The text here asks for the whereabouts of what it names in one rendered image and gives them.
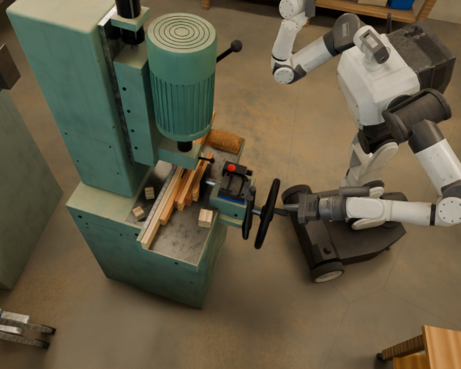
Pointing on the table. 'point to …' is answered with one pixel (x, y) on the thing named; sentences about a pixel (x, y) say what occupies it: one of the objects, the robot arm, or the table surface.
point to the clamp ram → (206, 180)
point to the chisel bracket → (167, 151)
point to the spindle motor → (182, 74)
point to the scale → (159, 196)
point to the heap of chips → (225, 140)
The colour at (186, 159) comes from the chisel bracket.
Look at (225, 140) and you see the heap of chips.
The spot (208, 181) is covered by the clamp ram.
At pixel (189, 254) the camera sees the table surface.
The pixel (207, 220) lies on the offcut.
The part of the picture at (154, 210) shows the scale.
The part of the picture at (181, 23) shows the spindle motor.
